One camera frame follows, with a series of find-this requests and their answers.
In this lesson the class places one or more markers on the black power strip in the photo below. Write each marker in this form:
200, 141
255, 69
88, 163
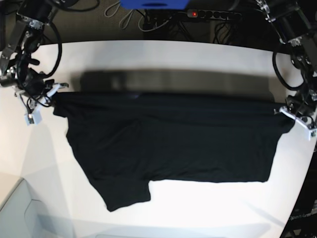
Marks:
213, 15

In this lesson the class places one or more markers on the blue box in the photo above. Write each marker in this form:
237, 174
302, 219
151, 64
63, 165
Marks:
154, 4

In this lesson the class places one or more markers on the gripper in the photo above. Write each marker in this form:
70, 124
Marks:
300, 109
39, 95

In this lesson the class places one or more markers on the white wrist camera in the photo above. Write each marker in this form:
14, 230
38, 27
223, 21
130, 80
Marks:
33, 118
311, 133

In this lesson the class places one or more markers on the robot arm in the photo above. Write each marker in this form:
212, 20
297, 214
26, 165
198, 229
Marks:
295, 31
26, 38

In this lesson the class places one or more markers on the black t-shirt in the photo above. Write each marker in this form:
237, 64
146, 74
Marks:
123, 142

